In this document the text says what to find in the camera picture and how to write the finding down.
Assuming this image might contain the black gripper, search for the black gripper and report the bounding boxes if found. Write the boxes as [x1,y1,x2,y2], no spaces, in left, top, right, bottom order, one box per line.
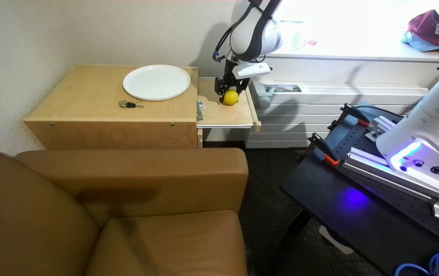
[213,58,247,98]

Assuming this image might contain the yellow lemon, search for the yellow lemon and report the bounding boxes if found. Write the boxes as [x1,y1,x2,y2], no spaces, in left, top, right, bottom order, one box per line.
[221,89,241,107]

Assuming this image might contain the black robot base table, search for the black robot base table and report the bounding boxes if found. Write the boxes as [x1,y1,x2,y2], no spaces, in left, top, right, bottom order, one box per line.
[279,104,439,276]

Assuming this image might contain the flat wooden drawer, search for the flat wooden drawer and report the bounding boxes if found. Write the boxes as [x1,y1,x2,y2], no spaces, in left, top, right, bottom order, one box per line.
[195,75,262,149]

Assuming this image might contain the silver metal tool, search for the silver metal tool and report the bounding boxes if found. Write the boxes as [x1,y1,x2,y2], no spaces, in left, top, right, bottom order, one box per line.
[193,98,207,123]

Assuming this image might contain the white round plate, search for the white round plate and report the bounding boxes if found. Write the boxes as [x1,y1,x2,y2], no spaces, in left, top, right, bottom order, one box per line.
[121,63,193,103]

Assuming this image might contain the small dark keys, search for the small dark keys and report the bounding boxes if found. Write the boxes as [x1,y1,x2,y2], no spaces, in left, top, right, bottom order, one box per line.
[116,98,145,110]

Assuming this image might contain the white air conditioner unit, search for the white air conditioner unit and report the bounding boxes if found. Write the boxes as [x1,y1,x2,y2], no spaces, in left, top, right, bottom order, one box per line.
[244,80,431,150]

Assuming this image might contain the light wooden nightstand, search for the light wooden nightstand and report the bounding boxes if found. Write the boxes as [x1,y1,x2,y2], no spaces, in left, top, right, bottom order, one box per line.
[23,63,201,150]

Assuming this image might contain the tan leather armchair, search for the tan leather armchair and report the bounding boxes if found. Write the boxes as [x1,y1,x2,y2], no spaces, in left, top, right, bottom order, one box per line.
[0,139,251,276]

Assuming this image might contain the white paper scrap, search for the white paper scrap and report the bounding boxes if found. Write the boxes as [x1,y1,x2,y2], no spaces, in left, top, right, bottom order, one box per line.
[316,224,356,256]

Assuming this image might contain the maroon baseball cap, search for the maroon baseball cap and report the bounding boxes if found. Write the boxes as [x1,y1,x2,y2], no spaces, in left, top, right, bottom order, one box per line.
[400,8,439,54]

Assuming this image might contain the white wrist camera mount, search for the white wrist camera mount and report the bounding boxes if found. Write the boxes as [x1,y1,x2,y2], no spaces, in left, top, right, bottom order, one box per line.
[231,61,273,81]

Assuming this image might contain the black clamp orange handle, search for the black clamp orange handle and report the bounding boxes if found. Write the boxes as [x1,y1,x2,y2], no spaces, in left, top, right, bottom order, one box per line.
[337,103,380,130]
[307,132,343,170]

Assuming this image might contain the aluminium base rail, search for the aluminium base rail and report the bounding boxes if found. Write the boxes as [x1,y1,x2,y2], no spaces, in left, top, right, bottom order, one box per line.
[340,144,439,225]

